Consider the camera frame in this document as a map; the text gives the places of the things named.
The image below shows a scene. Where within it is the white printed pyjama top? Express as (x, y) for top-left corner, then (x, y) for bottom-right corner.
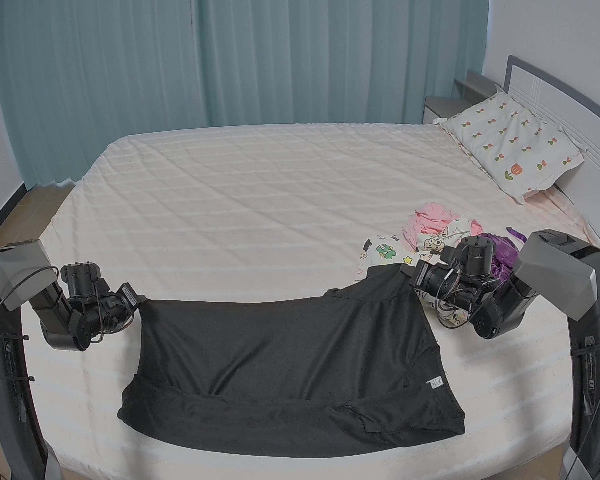
(356, 216), (483, 329)

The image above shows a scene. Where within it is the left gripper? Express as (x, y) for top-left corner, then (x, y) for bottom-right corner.
(114, 282), (149, 322)

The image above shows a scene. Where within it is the purple garment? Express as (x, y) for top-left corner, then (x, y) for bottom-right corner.
(482, 225), (526, 279)

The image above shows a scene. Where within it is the bed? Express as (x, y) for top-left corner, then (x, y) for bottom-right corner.
(10, 54), (600, 476)

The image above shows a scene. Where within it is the grey bedside table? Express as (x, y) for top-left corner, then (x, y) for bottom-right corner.
(424, 69), (501, 121)

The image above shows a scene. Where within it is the black T-shirt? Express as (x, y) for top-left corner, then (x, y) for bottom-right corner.
(117, 263), (467, 458)

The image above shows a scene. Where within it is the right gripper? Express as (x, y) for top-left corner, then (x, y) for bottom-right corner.
(411, 259), (458, 297)

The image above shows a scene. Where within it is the pink garment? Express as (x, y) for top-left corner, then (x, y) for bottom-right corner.
(404, 202), (483, 249)

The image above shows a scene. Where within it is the blue-green curtain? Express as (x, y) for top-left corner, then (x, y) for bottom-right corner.
(0, 0), (211, 189)
(195, 0), (491, 126)

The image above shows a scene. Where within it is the white printed pillow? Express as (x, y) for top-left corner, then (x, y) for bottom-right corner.
(432, 90), (587, 205)

